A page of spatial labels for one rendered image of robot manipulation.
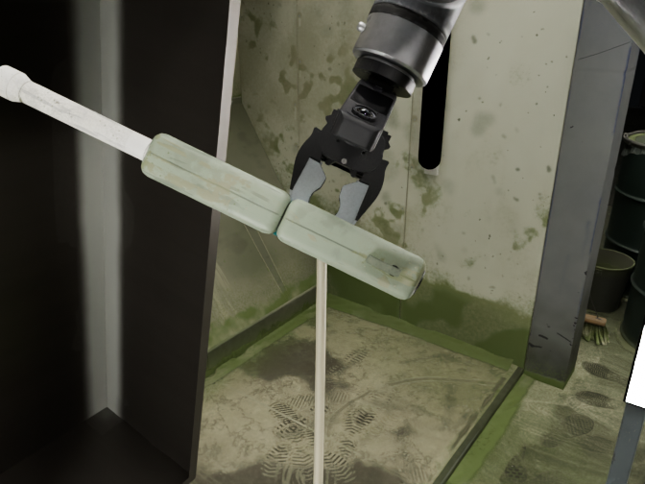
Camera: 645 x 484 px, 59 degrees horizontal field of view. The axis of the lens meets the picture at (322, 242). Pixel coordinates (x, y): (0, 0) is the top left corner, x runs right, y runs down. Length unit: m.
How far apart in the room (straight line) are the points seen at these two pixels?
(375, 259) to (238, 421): 1.90
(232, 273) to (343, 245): 2.22
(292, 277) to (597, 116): 1.61
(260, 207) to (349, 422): 1.86
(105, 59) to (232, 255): 1.69
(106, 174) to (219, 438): 1.29
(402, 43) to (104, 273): 1.05
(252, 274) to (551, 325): 1.39
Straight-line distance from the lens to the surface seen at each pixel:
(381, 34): 0.63
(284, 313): 2.94
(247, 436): 2.34
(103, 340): 1.62
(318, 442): 1.00
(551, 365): 2.77
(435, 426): 2.41
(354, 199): 0.62
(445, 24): 0.66
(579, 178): 2.43
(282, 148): 3.12
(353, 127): 0.54
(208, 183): 0.59
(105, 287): 1.52
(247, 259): 2.86
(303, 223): 0.58
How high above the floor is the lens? 1.58
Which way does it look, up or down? 23 degrees down
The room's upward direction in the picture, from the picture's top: straight up
